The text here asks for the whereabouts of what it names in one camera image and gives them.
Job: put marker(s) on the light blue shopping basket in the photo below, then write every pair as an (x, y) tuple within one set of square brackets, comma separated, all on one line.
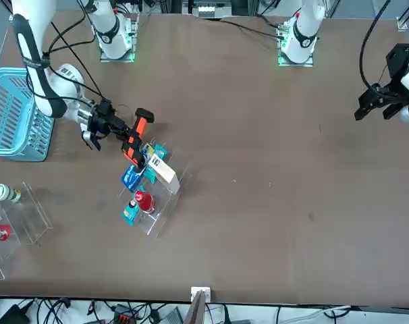
[(19, 156)]

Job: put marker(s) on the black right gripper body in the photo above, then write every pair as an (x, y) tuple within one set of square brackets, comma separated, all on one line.
[(101, 119)]

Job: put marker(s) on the orange black barcode scanner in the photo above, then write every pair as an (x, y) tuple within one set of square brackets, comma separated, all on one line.
[(133, 141)]

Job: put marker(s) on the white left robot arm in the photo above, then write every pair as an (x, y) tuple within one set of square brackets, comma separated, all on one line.
[(302, 20)]

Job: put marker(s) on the clear acrylic stepped shelf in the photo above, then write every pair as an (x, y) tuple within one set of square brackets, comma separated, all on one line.
[(167, 209), (25, 216)]

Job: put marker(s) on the black orange USB hub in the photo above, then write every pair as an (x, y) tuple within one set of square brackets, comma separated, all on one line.
[(125, 315)]

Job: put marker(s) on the aluminium post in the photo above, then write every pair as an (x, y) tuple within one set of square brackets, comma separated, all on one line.
[(196, 310)]

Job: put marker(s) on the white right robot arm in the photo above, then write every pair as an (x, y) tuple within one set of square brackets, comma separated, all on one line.
[(108, 17)]

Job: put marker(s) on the green lid white bottle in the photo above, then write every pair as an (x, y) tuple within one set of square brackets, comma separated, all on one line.
[(2, 192)]

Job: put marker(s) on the blue Oreo cookie box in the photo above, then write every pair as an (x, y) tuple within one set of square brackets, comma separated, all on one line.
[(132, 178)]

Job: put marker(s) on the white cookie box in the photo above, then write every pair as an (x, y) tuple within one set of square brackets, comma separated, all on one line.
[(165, 173)]

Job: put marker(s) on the red Coca-Cola bottle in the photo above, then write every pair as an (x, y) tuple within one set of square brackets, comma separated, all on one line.
[(145, 202)]

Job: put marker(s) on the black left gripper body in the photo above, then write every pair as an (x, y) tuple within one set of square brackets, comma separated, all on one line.
[(400, 60)]

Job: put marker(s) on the teal cartoon snack packet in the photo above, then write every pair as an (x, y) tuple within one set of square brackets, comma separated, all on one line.
[(130, 214), (160, 151)]

